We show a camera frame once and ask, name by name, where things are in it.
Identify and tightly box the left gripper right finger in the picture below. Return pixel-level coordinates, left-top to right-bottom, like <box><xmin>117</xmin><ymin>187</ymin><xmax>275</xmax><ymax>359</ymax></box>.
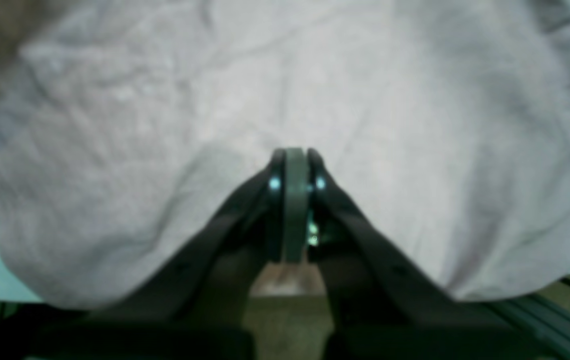
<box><xmin>307</xmin><ymin>149</ymin><xmax>555</xmax><ymax>360</ymax></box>

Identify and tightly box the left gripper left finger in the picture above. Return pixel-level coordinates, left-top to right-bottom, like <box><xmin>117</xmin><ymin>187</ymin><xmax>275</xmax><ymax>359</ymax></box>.
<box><xmin>31</xmin><ymin>149</ymin><xmax>286</xmax><ymax>360</ymax></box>

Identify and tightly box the mauve pink t-shirt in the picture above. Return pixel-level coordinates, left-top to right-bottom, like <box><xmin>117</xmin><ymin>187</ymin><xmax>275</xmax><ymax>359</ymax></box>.
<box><xmin>0</xmin><ymin>0</ymin><xmax>570</xmax><ymax>309</ymax></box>

